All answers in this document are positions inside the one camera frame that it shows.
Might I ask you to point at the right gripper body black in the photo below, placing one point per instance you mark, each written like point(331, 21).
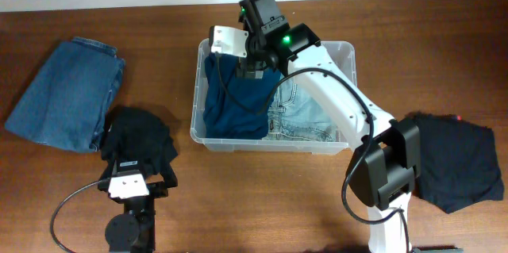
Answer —
point(245, 66)

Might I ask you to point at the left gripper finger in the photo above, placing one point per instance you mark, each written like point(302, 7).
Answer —
point(109, 171)
point(167, 173)

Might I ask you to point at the navy blue garment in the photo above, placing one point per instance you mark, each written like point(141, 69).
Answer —
point(235, 107)

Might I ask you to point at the light blue jeans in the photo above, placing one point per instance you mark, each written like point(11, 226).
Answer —
point(295, 116)

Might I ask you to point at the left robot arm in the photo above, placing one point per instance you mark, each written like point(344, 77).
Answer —
point(134, 230)

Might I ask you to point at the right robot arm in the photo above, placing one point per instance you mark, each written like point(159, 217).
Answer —
point(386, 157)

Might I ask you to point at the black crumpled garment left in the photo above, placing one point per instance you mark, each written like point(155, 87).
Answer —
point(136, 134)

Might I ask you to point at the clear plastic storage bin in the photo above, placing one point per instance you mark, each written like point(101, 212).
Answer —
point(198, 128)

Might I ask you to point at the folded dark blue jeans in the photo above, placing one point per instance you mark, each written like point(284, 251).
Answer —
point(65, 105)

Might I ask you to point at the black folded shirt right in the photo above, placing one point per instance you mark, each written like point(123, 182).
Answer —
point(459, 162)

